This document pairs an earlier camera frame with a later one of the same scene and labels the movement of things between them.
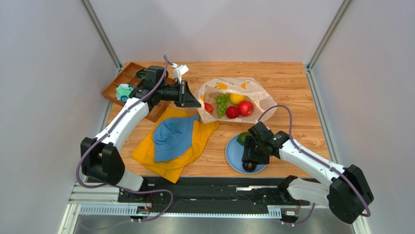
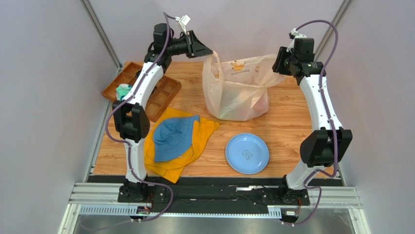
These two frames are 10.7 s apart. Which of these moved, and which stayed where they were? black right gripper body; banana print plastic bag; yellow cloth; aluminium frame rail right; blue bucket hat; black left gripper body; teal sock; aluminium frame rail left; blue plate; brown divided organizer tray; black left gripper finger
Moved: black left gripper body; black right gripper body; black left gripper finger; banana print plastic bag
Stayed: blue bucket hat; aluminium frame rail right; brown divided organizer tray; blue plate; yellow cloth; teal sock; aluminium frame rail left
